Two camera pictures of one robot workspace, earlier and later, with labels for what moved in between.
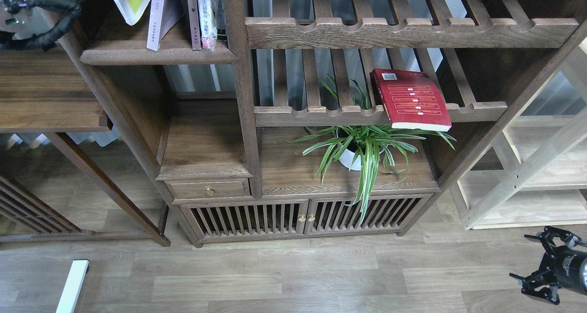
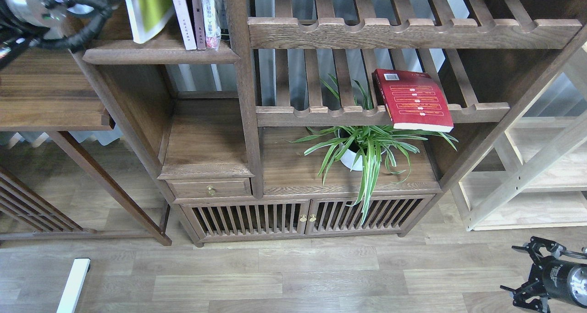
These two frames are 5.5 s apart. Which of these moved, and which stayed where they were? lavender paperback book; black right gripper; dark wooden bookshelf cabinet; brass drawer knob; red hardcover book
Moved: lavender paperback book; black right gripper
Stayed: dark wooden bookshelf cabinet; red hardcover book; brass drawer knob
